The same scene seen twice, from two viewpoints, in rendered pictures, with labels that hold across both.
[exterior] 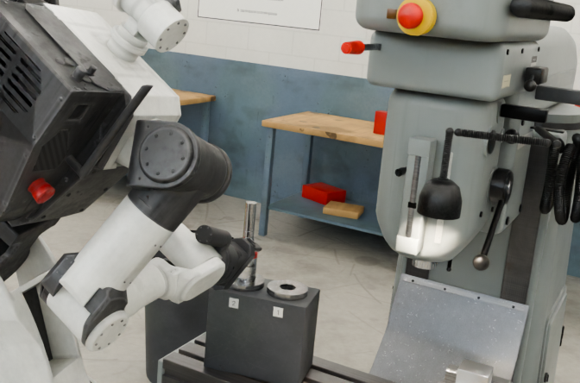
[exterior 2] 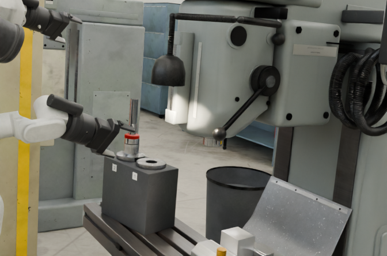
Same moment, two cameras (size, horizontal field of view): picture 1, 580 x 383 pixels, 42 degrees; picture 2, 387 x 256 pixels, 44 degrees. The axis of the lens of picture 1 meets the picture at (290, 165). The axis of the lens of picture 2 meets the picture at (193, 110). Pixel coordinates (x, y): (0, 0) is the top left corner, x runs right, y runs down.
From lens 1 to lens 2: 91 cm
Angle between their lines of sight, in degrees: 28
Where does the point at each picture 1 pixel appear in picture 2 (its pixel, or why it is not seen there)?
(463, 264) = (309, 170)
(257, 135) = not seen: hidden behind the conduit
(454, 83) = not seen: outside the picture
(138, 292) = not seen: outside the picture
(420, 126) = (187, 24)
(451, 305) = (297, 203)
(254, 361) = (123, 211)
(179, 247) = (38, 108)
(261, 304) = (126, 170)
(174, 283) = (16, 126)
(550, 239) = (373, 151)
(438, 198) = (156, 67)
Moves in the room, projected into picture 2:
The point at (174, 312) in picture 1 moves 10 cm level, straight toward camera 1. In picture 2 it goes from (217, 217) to (213, 222)
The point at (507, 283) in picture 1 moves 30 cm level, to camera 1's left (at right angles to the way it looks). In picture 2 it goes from (337, 188) to (238, 166)
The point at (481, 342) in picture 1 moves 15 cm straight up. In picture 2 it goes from (310, 235) to (316, 184)
